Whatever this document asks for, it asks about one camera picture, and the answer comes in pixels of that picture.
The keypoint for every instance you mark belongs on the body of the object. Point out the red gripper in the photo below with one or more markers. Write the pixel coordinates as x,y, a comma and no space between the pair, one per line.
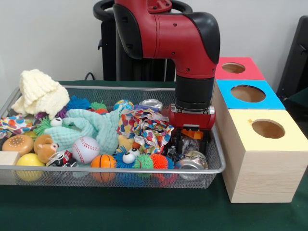
192,119

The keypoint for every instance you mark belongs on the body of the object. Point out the crushed clear water bottle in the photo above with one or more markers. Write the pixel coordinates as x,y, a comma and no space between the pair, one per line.
191,144

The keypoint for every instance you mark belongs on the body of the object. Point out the silver mesh bin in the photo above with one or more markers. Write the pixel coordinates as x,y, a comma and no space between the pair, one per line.
211,179

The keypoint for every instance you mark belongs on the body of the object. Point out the polka dot paper napkin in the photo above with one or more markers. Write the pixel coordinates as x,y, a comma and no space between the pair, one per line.
146,127

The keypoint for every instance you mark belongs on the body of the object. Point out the light blue muslin cloth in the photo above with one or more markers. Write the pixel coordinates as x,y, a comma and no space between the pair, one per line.
106,130

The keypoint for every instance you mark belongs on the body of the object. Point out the cream muslin cloth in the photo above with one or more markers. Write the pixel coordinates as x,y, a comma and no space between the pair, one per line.
38,93

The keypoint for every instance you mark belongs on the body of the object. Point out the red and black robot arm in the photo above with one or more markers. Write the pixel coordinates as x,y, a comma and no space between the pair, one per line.
168,36

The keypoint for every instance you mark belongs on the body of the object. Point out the wooden box with three holes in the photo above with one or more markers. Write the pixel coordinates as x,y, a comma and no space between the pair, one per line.
260,175

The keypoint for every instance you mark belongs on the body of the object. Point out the orange plastic toy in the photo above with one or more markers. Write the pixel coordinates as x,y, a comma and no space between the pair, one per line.
192,134

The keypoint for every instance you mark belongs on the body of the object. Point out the blue spiky ball with eyes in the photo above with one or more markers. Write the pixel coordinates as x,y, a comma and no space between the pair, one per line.
122,157

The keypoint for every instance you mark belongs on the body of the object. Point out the small orange basketball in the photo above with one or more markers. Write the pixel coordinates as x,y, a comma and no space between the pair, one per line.
103,161

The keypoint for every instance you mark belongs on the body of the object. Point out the dark green table cloth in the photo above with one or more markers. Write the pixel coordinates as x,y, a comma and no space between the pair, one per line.
120,211
298,103

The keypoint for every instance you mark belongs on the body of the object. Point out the small white baseball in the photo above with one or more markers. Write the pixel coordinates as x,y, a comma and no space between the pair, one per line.
85,149

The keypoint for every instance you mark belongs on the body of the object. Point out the black panel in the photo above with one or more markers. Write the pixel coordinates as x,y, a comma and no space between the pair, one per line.
296,60

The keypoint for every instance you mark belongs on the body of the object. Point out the brown monkey plush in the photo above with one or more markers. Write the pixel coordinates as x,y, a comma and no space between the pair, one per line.
45,149

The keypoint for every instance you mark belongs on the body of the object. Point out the yellow ball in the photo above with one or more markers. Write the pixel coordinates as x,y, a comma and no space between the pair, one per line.
30,160

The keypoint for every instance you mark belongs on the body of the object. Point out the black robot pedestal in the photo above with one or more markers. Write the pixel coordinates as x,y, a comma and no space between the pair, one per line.
108,48

